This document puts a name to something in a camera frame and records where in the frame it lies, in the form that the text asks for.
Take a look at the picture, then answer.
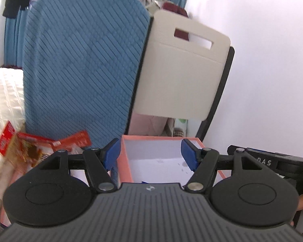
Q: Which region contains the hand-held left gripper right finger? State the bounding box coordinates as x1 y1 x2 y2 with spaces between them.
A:
181 138 265 192

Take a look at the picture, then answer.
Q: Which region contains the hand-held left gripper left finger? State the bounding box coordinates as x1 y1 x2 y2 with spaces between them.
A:
38 138 122 192

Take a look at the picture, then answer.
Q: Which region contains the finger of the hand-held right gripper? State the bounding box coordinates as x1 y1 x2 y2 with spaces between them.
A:
228 145 255 158

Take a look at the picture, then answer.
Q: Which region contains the red snack packet white label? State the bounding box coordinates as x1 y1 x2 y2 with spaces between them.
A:
50 130 91 155

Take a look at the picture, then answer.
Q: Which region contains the clear packet of brown sticks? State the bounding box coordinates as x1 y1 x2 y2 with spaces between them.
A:
9 132 55 174

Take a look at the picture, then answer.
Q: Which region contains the long red snack packet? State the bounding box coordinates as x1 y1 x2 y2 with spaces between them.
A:
0 121 17 157

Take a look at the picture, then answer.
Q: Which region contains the pale pink cloth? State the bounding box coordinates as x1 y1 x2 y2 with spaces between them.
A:
129 113 167 137

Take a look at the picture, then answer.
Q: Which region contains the blue quilted cushion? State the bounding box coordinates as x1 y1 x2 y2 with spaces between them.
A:
22 0 152 183

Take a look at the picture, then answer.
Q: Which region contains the white quilted blanket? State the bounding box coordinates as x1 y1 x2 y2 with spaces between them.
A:
0 67 26 207

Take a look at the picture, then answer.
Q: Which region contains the dark red cloth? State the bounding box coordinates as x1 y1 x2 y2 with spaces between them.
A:
163 2 190 41

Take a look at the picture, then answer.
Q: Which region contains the black chair frame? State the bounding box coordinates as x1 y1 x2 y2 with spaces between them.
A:
196 47 235 142

